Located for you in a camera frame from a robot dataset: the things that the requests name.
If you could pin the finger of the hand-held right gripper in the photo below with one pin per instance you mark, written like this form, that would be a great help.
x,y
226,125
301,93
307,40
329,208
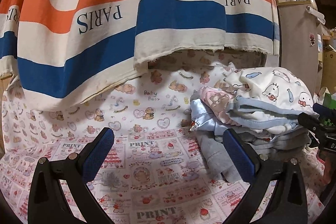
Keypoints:
x,y
311,121
320,109

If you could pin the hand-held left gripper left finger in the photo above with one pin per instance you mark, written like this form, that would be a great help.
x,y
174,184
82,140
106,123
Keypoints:
x,y
98,153

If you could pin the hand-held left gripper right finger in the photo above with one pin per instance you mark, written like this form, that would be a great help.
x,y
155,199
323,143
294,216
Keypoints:
x,y
237,155

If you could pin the white cat print pants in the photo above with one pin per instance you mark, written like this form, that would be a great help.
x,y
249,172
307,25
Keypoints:
x,y
273,92

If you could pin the green checkered bag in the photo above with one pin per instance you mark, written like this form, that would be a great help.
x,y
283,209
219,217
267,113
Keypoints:
x,y
329,100

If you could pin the grey folded sweatpants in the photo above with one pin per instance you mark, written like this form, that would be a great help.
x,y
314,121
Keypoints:
x,y
212,155

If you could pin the light blue satin garment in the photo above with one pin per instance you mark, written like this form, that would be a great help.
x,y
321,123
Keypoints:
x,y
202,116

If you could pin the pink printed folded pajamas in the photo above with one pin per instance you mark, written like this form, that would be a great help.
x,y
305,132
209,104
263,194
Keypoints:
x,y
215,103

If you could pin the brown wooden cabinet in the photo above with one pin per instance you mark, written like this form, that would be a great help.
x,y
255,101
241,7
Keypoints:
x,y
296,56

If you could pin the strawberry print blanket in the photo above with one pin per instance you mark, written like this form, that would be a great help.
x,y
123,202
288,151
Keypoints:
x,y
157,182

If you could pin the bear print bedsheet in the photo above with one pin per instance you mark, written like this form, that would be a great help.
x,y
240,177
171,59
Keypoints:
x,y
147,106

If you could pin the bear sticker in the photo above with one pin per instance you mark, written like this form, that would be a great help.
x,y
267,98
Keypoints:
x,y
311,39

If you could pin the white lint roller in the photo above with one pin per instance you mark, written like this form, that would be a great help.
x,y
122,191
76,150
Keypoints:
x,y
316,15

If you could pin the striped hanging curtain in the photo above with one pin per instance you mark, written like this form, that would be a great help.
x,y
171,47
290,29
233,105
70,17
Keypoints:
x,y
105,16

